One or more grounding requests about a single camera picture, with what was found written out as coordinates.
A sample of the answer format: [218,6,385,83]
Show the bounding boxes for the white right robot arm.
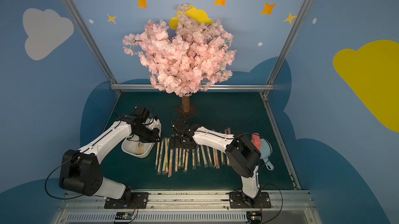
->
[171,120,261,199]

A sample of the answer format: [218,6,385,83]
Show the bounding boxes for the light blue dustpan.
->
[260,138,274,171]

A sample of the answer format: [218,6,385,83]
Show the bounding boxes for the horizontal aluminium back rail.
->
[110,83,274,92]

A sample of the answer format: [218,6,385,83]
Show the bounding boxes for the floor edge rail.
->
[260,93,302,190]
[103,95,120,131]

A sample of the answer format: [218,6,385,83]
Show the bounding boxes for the right black controller board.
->
[246,212,262,224]

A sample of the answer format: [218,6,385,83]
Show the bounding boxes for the left aluminium corner post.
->
[62,0,117,85]

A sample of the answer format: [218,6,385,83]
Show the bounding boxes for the front aluminium mounting rail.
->
[52,190,322,224]

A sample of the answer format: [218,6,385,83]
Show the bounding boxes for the white plastic storage box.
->
[121,118,162,159]

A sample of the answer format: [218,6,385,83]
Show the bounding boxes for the right aluminium corner post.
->
[262,0,314,98]

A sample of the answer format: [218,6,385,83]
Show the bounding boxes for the aluminium corner post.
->
[62,0,117,85]
[262,0,314,98]

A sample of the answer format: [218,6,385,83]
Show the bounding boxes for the wrapped chopsticks panda print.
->
[136,142,144,155]

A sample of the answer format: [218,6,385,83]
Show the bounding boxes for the chopsticks pair thirteenth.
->
[157,140,164,175]

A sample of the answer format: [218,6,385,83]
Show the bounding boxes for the chopsticks red print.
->
[168,148,174,177]

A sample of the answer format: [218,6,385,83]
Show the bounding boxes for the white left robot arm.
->
[59,107,161,200]

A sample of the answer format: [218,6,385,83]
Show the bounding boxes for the left floor edge rail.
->
[103,95,120,131]

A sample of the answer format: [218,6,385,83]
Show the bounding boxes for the left green circuit board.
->
[114,212,134,222]

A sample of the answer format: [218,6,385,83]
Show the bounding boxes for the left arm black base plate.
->
[104,191,149,209]

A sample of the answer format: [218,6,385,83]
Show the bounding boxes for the chopsticks pair twelfth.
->
[162,138,169,175]

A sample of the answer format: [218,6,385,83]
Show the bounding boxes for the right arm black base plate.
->
[229,191,272,209]

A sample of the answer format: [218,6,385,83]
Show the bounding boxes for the right floor edge rail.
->
[260,93,302,190]

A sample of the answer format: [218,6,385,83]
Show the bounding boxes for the red small brush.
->
[251,133,262,151]

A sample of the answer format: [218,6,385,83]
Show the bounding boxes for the pink cherry blossom tree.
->
[122,4,236,111]

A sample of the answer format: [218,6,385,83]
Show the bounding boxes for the chopsticks pair eleventh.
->
[175,148,179,172]

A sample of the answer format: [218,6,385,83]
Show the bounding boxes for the chopsticks pair fourteenth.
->
[155,143,161,169]

